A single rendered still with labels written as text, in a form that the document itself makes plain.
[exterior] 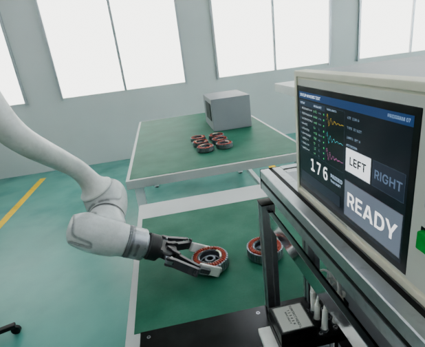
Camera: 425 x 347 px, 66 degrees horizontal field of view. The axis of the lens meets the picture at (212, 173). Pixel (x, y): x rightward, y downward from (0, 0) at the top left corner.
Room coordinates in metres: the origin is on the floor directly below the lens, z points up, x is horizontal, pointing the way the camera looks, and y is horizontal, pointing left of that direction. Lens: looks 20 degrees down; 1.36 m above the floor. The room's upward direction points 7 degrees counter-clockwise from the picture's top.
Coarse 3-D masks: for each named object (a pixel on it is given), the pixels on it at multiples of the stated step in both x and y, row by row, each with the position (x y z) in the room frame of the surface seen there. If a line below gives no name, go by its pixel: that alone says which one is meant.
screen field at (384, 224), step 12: (348, 192) 0.37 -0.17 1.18; (360, 192) 0.35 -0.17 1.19; (348, 204) 0.37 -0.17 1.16; (360, 204) 0.35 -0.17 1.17; (372, 204) 0.32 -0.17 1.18; (384, 204) 0.30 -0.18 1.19; (348, 216) 0.37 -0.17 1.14; (360, 216) 0.34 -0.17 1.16; (372, 216) 0.32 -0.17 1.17; (384, 216) 0.30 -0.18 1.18; (396, 216) 0.29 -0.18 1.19; (372, 228) 0.32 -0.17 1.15; (384, 228) 0.30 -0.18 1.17; (396, 228) 0.28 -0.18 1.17; (384, 240) 0.30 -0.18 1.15; (396, 240) 0.28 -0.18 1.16; (396, 252) 0.28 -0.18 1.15
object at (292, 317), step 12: (276, 312) 0.46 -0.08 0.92; (288, 312) 0.45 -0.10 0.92; (300, 312) 0.45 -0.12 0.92; (276, 324) 0.43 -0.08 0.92; (288, 324) 0.42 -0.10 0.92; (300, 324) 0.42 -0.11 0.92; (312, 324) 0.42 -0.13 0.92; (264, 336) 0.44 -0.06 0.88; (276, 336) 0.43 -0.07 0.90; (288, 336) 0.41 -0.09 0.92; (300, 336) 0.41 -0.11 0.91; (312, 336) 0.41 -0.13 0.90; (324, 336) 0.41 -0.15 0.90; (336, 336) 0.41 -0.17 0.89
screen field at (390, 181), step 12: (348, 156) 0.37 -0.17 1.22; (360, 156) 0.35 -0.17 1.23; (348, 168) 0.37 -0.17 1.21; (360, 168) 0.35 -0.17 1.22; (372, 168) 0.33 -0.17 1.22; (384, 168) 0.31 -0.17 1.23; (372, 180) 0.33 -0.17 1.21; (384, 180) 0.31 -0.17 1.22; (396, 180) 0.29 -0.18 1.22; (384, 192) 0.31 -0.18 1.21; (396, 192) 0.29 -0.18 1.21
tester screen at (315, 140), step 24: (312, 96) 0.47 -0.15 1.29; (312, 120) 0.47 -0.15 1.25; (336, 120) 0.40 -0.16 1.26; (360, 120) 0.35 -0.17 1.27; (384, 120) 0.31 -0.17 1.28; (408, 120) 0.28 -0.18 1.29; (312, 144) 0.47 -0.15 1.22; (336, 144) 0.40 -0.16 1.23; (360, 144) 0.35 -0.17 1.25; (384, 144) 0.31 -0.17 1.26; (408, 144) 0.28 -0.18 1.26; (336, 168) 0.40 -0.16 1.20; (408, 168) 0.28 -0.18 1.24; (336, 192) 0.40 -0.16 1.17
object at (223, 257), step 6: (210, 246) 0.90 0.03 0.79; (216, 246) 0.89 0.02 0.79; (198, 252) 0.88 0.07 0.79; (204, 252) 0.88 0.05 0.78; (210, 252) 0.88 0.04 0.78; (216, 252) 0.87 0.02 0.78; (222, 252) 0.86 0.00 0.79; (192, 258) 0.85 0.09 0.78; (198, 258) 0.84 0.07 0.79; (204, 258) 0.85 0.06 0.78; (210, 258) 0.86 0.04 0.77; (222, 258) 0.83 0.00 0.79; (210, 264) 0.80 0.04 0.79; (216, 264) 0.80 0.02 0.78; (222, 264) 0.81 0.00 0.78; (222, 270) 0.81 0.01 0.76
